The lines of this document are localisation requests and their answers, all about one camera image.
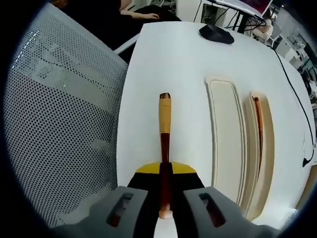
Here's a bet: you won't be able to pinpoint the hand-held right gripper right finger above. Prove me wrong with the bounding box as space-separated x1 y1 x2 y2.
169 161 282 238

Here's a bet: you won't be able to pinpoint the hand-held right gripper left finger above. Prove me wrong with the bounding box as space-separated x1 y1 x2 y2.
51 162 164 238

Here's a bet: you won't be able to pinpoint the beige cutlery case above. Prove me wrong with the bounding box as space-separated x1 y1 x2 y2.
204 77 276 223

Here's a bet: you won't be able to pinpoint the brown wooden spoon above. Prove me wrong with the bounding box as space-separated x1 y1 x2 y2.
158 92 174 219

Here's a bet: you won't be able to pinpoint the brown wooden chopsticks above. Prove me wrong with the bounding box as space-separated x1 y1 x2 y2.
252 96 264 180

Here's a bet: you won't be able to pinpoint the grey mesh office chair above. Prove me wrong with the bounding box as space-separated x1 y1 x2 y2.
3 1 142 228

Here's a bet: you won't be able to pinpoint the black computer mouse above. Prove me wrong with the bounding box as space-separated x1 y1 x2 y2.
199 24 235 45

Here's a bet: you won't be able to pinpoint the white laptop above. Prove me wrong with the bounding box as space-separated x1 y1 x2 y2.
214 0 275 17

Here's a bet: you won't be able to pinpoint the black table cable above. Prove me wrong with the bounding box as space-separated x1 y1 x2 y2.
266 43 317 167

